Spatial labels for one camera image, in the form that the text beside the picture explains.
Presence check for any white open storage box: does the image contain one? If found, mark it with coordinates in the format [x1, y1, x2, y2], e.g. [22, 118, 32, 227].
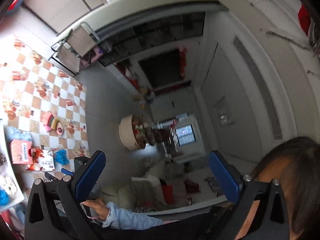
[1, 124, 25, 212]

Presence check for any folding chair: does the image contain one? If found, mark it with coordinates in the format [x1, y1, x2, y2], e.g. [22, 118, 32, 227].
[49, 22, 100, 75]

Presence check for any white printed snack bag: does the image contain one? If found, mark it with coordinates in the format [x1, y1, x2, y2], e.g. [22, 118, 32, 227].
[27, 148, 55, 172]

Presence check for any person's head dark hair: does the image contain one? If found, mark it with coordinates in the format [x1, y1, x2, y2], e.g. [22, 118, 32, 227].
[251, 137, 319, 239]

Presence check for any pink striped knit hat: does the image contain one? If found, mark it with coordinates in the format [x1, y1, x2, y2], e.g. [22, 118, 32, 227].
[40, 112, 65, 136]

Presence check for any cream polka dot scrunchie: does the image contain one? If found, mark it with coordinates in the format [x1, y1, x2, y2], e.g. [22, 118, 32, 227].
[0, 176, 17, 197]

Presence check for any red patterned tissue box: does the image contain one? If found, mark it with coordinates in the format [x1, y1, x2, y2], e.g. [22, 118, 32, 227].
[10, 139, 33, 165]

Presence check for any light blue sleeve forearm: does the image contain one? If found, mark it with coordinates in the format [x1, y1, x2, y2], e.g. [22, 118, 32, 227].
[102, 202, 163, 230]

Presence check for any person's right hand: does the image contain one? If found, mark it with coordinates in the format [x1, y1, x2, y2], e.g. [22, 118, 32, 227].
[81, 198, 110, 220]

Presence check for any round beige ottoman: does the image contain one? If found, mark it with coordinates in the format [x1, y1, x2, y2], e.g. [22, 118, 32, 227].
[118, 114, 148, 151]

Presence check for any checkered printed tablecloth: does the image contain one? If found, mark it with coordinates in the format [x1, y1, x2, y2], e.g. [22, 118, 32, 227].
[1, 35, 90, 178]

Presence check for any light blue fluffy cloth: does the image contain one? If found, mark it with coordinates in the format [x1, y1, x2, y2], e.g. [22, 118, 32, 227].
[5, 126, 32, 142]

